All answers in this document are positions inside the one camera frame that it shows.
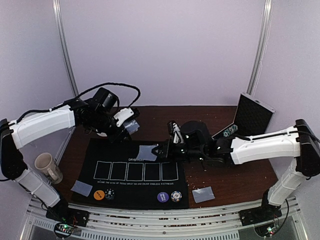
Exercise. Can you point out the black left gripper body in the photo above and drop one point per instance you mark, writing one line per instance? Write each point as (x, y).
(101, 122)

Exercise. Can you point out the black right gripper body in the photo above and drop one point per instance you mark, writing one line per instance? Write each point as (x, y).
(169, 149)

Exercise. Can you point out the dealt playing card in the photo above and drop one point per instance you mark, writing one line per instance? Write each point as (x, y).
(145, 153)
(81, 188)

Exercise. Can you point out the deck of playing cards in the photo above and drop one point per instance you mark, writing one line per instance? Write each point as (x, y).
(131, 126)

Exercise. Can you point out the purple small blind button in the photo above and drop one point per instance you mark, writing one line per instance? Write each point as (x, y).
(162, 197)

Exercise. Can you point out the poker chip stack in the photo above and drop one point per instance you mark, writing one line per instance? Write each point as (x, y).
(176, 196)

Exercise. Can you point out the single playing card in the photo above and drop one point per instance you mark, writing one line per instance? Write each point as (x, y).
(203, 194)

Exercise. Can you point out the black green chip stack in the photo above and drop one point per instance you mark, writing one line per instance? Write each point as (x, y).
(109, 194)

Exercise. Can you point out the orange big blind button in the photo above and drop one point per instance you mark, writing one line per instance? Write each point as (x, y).
(99, 195)

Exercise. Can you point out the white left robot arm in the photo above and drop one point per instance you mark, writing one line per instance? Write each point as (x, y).
(31, 126)

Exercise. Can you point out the right arm base board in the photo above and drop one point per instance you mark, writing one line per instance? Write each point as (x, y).
(265, 219)

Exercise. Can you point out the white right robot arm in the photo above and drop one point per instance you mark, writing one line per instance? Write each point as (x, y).
(297, 141)

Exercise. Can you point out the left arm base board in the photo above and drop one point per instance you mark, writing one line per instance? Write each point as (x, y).
(68, 219)

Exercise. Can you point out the orange bowl white inside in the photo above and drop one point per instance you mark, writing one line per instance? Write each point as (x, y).
(102, 134)

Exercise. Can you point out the chip stack in case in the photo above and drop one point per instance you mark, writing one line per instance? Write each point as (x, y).
(230, 130)

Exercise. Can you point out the black poker mat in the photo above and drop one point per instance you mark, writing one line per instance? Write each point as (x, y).
(136, 182)

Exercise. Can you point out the aluminium poker chip case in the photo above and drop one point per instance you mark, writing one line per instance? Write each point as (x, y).
(252, 117)

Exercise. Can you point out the beige ceramic mug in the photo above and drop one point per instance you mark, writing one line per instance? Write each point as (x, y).
(47, 165)

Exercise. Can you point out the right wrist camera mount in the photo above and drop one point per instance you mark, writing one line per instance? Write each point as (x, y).
(175, 132)

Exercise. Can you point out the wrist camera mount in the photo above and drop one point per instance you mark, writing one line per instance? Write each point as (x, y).
(124, 115)
(175, 132)

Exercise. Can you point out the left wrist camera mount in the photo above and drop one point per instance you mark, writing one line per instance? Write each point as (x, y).
(124, 115)

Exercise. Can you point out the aluminium front frame rails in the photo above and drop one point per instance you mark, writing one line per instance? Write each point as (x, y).
(208, 223)

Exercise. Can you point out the aluminium corner post left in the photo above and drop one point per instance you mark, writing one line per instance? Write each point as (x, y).
(64, 47)

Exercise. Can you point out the aluminium corner post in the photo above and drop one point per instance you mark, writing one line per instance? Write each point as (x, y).
(261, 46)
(64, 47)

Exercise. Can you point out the aluminium corner post right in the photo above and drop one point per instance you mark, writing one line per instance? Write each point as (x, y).
(261, 46)

